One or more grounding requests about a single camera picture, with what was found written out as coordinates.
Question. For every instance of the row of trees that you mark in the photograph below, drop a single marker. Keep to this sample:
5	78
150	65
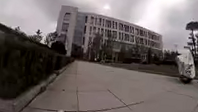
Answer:
120	50

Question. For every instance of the large pale multi-storey building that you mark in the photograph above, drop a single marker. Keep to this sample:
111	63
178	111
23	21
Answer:
98	30

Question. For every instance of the grey concrete slab pavement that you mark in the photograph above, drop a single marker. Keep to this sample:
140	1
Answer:
111	83

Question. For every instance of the low dark hedge strip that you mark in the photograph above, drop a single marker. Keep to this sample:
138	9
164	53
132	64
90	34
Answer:
143	67

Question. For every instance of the grey stone kerb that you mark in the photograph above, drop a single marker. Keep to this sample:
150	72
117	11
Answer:
31	93

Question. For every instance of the dark trimmed hedge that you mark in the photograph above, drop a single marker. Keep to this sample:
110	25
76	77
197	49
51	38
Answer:
16	63

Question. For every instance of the covered parked vehicle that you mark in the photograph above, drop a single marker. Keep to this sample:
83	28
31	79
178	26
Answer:
185	66

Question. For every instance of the tall layered pine tree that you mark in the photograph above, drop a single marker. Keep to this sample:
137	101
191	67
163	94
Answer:
195	40

